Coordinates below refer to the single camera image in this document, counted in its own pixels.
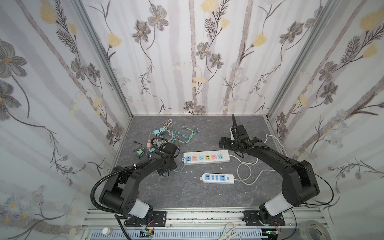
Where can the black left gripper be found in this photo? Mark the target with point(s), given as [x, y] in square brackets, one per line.
[165, 169]

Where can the pink charger with cable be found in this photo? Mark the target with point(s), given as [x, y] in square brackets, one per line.
[169, 135]

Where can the white scissors handles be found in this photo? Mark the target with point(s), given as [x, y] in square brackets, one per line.
[230, 233]

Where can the white blue power strip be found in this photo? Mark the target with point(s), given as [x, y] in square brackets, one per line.
[211, 178]

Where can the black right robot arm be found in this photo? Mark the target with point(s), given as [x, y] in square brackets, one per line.
[299, 181]

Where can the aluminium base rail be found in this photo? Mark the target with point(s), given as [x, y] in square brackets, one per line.
[202, 224]

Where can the white multicolour power strip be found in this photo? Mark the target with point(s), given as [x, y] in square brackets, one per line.
[206, 157]

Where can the clear tape roll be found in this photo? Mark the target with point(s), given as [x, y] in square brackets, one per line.
[313, 230]

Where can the white bottle cap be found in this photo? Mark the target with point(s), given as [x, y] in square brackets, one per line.
[106, 231]

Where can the teal charger on table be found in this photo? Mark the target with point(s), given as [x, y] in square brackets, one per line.
[159, 132]

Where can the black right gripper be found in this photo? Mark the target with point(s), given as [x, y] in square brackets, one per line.
[237, 132]

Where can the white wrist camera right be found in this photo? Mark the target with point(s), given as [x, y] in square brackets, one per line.
[232, 134]

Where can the teal charger with cable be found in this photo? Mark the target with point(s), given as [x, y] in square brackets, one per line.
[142, 152]

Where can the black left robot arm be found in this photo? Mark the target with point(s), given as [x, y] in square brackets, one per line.
[117, 192]

